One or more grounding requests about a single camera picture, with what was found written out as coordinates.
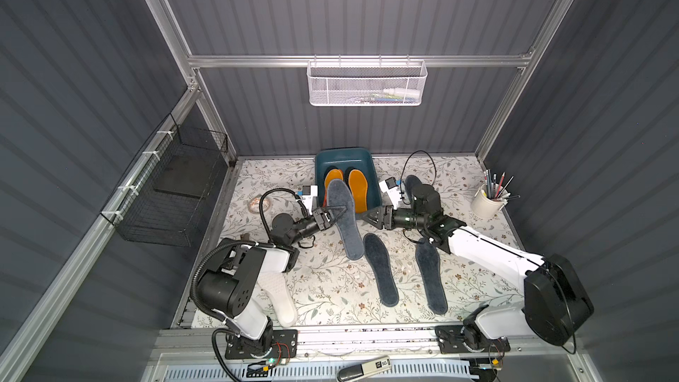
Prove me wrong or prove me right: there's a white tube in basket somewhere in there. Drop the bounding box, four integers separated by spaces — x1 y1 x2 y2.
383 88 421 101

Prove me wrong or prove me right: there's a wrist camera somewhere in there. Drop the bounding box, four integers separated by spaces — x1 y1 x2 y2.
298 185 318 214
378 177 402 210

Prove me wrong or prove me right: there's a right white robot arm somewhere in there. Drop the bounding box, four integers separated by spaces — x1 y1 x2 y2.
361 176 594 352

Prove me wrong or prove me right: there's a dark grey fleece insole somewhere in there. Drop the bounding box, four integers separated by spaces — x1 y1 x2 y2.
364 233 400 308
326 180 364 261
416 239 448 315
404 174 422 199

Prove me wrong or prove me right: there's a white pen cup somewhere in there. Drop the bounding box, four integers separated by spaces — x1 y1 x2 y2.
471 169 519 219

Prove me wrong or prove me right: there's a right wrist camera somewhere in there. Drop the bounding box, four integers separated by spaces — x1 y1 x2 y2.
378 177 402 210

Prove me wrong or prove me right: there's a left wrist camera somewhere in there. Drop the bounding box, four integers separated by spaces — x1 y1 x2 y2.
298 185 318 214

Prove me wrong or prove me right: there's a yellow fleece insole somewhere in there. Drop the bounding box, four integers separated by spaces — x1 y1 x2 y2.
347 168 369 213
323 166 344 206

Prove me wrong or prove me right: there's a teal plastic storage box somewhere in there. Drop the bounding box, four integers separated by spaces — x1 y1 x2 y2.
315 147 383 209

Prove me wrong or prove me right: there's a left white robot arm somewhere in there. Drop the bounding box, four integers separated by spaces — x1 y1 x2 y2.
189 206 348 341

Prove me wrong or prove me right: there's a grey handheld device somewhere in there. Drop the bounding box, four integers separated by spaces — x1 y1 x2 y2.
336 355 392 382

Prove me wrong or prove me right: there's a white insole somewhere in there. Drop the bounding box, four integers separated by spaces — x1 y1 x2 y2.
257 272 298 328

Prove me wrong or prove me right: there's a patterned tape roll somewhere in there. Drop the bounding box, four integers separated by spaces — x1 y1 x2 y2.
248 196 272 214

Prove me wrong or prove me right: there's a white wire mesh basket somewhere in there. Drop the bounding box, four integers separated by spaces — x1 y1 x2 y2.
306 58 428 107

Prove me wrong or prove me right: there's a black wire mesh basket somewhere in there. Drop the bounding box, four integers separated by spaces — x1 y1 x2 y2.
101 120 229 248

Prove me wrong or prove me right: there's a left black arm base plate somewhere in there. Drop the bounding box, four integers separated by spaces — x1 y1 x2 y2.
224 329 299 361

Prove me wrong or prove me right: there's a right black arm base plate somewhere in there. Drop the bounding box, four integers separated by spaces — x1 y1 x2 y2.
434 325 511 355

